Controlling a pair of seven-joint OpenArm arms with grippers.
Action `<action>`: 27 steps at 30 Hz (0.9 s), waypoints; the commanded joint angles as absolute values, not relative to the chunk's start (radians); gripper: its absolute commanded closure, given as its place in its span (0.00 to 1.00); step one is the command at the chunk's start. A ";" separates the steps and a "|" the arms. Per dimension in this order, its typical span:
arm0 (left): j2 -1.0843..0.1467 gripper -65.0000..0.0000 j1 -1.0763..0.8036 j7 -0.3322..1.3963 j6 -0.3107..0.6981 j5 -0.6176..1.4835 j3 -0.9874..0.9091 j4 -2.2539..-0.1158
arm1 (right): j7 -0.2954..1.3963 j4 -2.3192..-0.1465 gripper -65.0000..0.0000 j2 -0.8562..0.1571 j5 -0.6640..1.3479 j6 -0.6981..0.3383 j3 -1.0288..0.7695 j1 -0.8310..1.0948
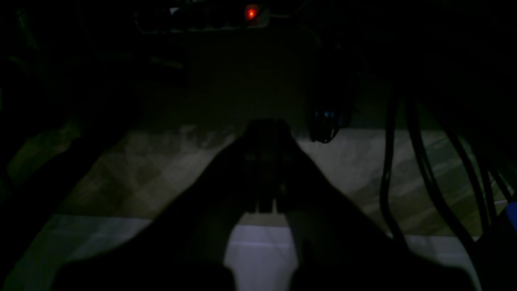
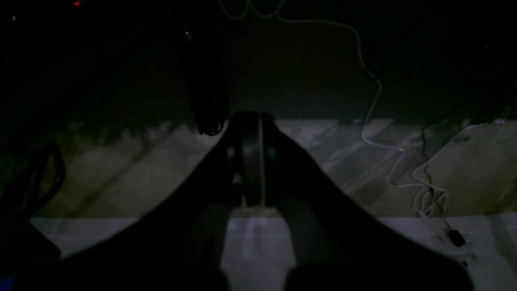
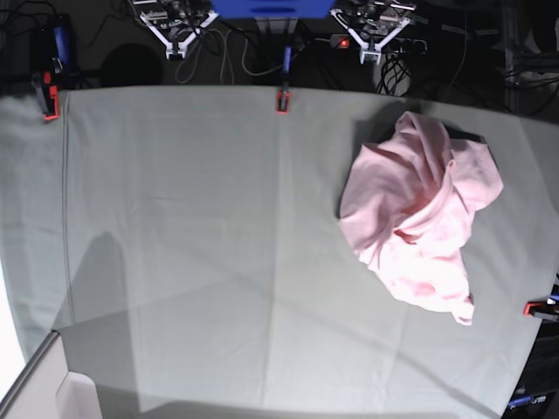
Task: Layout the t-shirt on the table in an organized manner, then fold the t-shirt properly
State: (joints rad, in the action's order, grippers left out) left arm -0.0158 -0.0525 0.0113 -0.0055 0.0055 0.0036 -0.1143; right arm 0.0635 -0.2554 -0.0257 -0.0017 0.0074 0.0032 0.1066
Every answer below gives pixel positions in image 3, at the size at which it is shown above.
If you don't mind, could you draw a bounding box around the white cable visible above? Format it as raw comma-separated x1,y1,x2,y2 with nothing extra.
174,28,280,85

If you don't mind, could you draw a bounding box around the centre red black clamp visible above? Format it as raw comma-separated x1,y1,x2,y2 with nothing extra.
275,89,290,114

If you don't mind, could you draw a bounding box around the red black clamp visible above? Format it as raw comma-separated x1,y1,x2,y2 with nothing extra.
275,89,290,114
523,296,558,322
31,72,59,121

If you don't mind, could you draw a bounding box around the pink t-shirt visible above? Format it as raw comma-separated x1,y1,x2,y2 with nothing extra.
339,112,504,326

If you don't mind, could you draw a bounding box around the white bin corner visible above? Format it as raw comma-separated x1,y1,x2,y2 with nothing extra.
1,331,102,419

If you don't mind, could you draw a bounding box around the left red black clamp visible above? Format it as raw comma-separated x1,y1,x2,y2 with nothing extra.
31,72,59,121

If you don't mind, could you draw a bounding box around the right red black clamp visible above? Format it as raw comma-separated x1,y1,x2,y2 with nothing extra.
523,296,558,322

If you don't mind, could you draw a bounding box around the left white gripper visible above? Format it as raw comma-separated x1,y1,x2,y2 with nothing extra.
329,0,413,65

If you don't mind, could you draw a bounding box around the black power strip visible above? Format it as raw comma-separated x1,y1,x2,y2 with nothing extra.
329,33,429,55

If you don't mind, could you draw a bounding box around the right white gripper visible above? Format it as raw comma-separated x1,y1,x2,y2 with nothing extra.
138,0,218,59

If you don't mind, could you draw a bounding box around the blue box on stand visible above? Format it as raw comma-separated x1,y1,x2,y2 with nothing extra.
210,0,335,19

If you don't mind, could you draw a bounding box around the grey-green table cloth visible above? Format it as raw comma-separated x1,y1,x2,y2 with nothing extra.
1,86,558,418

